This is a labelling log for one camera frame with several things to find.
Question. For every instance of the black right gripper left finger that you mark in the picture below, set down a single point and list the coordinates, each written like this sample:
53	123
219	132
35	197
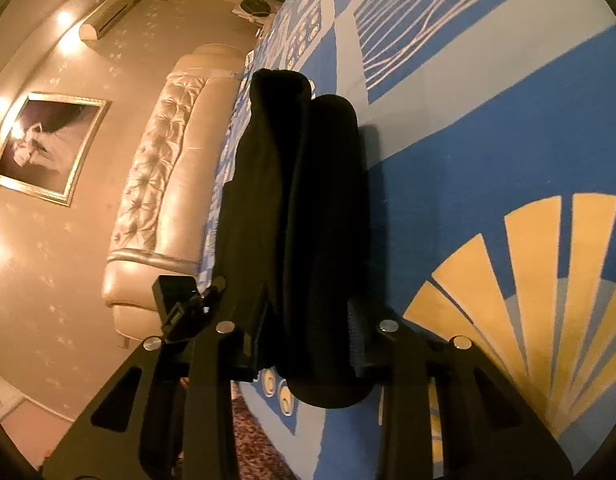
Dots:
162	405

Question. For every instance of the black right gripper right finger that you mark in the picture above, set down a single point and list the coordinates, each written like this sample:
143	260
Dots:
488	430

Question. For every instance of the black pants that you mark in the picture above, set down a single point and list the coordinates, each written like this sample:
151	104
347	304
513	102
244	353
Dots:
293	242

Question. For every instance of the cream tufted headboard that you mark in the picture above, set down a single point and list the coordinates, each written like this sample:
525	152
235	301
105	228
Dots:
162	215

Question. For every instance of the framed black white picture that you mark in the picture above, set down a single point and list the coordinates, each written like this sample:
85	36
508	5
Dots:
46	138

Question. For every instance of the round fan on nightstand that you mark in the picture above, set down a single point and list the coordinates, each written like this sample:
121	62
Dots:
256	11

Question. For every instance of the blue white patterned bedspread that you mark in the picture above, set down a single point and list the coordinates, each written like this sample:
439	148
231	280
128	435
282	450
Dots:
490	130

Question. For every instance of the white wall air conditioner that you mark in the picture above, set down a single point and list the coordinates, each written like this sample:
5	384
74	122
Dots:
104	16

